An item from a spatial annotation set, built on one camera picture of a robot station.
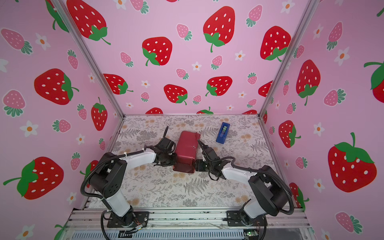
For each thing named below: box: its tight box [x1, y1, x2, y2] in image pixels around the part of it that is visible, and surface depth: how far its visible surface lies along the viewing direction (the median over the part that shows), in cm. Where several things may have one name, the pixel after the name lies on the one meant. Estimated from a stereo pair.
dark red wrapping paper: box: [173, 130, 201, 174], surface depth 94 cm
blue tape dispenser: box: [215, 122, 231, 144], surface depth 106 cm
